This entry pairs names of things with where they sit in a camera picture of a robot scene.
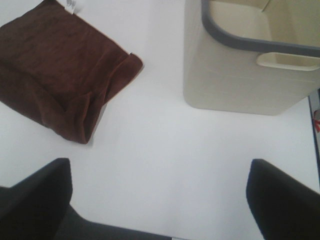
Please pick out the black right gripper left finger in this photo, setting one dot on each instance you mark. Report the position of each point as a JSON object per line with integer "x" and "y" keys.
{"x": 33, "y": 208}

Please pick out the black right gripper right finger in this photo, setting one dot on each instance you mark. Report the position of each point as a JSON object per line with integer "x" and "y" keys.
{"x": 282, "y": 207}

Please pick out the brown towel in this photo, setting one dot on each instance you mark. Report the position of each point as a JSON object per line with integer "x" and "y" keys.
{"x": 59, "y": 71}

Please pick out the beige basket grey rim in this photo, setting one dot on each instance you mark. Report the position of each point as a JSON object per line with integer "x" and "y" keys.
{"x": 250, "y": 56}

